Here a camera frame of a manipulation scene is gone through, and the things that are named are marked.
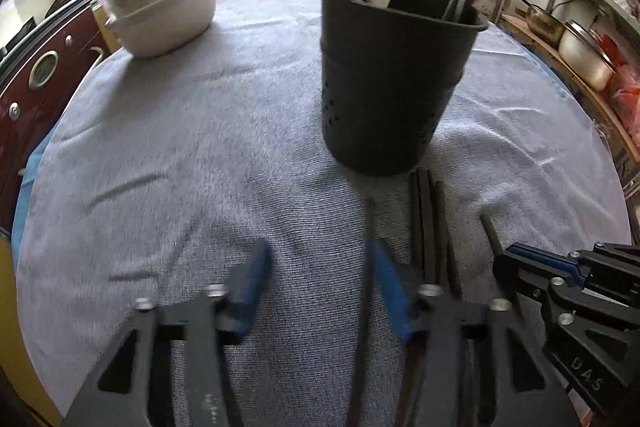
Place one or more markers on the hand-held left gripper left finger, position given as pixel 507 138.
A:
pixel 252 277

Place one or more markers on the small steel saucepan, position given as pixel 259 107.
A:
pixel 542 24

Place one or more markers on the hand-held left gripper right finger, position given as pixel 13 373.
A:
pixel 392 297

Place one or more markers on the white basin bowl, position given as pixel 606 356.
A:
pixel 160 32

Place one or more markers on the pile of dark chopsticks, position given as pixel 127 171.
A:
pixel 425 217

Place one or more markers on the blue table cover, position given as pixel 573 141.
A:
pixel 27 187

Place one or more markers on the red plastic bag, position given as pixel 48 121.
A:
pixel 627 97

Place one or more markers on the red built-in appliance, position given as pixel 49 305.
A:
pixel 30 107

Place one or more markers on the grey table cloth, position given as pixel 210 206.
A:
pixel 200 132

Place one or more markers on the gas stove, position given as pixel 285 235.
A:
pixel 20 37

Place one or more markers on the dark utensil holder cup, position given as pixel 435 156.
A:
pixel 390 82

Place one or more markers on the steel pot with lid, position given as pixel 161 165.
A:
pixel 585 62

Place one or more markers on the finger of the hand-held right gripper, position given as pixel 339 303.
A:
pixel 605 264
pixel 530 279

